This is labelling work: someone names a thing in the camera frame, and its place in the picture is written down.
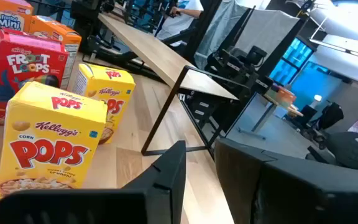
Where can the orange Frosted Mini-Wheats box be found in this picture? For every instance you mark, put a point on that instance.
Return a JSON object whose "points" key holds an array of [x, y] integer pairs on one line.
{"points": [[8, 18], [57, 34]]}

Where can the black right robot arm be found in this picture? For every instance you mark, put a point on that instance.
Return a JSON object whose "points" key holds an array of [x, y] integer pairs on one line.
{"points": [[228, 67]]}

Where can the black office chair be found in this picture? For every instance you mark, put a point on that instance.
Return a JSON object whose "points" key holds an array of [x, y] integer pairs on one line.
{"points": [[353, 152]]}

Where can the wooden shelf black metal legs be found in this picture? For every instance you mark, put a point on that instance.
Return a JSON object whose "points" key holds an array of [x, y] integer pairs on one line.
{"points": [[166, 59]]}

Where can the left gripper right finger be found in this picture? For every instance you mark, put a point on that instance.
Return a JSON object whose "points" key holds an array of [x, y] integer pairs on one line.
{"points": [[291, 193]]}

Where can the yellow Corn Pops cereal box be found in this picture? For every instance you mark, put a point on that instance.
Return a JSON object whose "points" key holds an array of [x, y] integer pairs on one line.
{"points": [[51, 140], [110, 93]]}

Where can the red Froot Loops cereal box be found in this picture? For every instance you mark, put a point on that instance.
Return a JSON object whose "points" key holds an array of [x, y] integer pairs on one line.
{"points": [[26, 68]]}

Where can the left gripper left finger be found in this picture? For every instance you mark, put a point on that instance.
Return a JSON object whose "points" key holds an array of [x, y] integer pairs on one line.
{"points": [[73, 208]]}

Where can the blue tinted window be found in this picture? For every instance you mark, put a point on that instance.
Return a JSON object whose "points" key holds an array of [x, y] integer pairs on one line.
{"points": [[294, 56]]}

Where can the person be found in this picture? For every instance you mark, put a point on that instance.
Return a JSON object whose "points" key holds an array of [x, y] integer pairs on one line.
{"points": [[182, 25]]}

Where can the grey fabric screen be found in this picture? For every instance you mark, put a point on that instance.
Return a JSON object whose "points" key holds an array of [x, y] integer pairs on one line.
{"points": [[259, 34]]}

